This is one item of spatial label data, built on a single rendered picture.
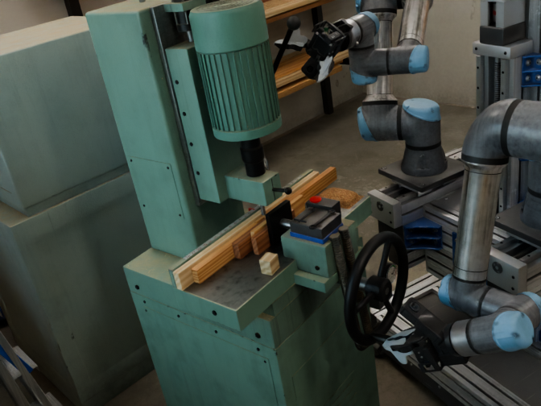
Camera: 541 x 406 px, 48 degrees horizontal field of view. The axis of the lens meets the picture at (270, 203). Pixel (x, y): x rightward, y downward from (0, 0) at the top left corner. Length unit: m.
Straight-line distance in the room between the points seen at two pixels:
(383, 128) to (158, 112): 0.78
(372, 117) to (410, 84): 3.29
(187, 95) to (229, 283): 0.48
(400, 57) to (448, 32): 3.26
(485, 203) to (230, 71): 0.63
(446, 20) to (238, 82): 3.67
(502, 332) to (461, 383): 0.86
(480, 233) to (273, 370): 0.63
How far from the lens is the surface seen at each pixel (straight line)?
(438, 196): 2.11
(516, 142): 1.27
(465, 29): 4.91
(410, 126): 2.00
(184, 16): 1.54
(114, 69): 1.67
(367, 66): 1.75
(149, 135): 1.66
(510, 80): 1.83
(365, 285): 1.52
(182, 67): 1.53
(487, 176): 1.33
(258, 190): 1.56
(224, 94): 1.44
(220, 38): 1.40
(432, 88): 5.19
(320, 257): 1.46
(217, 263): 1.53
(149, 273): 1.80
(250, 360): 1.65
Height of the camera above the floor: 1.71
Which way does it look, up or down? 26 degrees down
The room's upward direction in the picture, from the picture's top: 10 degrees counter-clockwise
